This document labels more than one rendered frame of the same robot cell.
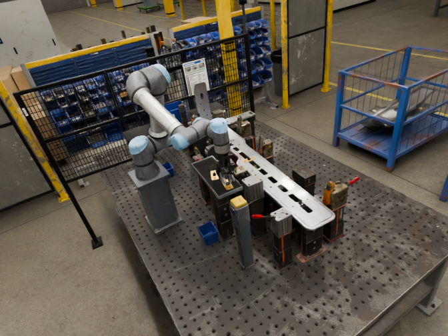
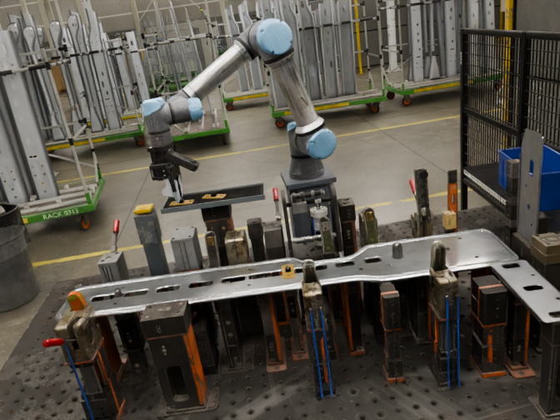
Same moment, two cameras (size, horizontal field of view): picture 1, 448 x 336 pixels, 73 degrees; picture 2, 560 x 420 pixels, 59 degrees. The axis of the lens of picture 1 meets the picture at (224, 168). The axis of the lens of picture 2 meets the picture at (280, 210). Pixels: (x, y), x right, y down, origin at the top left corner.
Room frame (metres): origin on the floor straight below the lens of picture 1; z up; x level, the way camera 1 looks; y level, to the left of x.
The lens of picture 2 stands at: (2.20, -1.41, 1.73)
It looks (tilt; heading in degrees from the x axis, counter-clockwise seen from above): 21 degrees down; 113
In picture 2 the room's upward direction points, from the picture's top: 8 degrees counter-clockwise
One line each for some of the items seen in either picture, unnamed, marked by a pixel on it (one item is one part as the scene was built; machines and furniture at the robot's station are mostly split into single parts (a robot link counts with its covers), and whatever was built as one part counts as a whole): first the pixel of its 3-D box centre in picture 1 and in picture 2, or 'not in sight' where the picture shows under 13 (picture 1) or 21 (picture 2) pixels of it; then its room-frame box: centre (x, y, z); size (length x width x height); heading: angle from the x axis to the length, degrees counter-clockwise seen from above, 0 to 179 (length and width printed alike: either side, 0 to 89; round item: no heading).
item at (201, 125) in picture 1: (202, 128); (184, 110); (1.29, 0.07, 1.48); 0.11 x 0.11 x 0.08; 41
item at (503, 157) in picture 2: (167, 115); (537, 176); (2.43, 0.40, 1.10); 0.30 x 0.17 x 0.13; 106
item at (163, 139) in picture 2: (223, 146); (160, 138); (1.22, -0.01, 1.40); 0.08 x 0.08 x 0.05
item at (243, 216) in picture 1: (243, 235); (158, 265); (1.11, -0.04, 0.92); 0.08 x 0.08 x 0.44; 22
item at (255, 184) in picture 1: (255, 207); (195, 286); (1.32, -0.14, 0.90); 0.13 x 0.10 x 0.41; 112
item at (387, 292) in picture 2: (251, 153); (392, 334); (2.00, -0.23, 0.84); 0.11 x 0.08 x 0.29; 112
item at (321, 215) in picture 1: (251, 161); (282, 274); (1.67, -0.19, 1.00); 1.38 x 0.22 x 0.02; 22
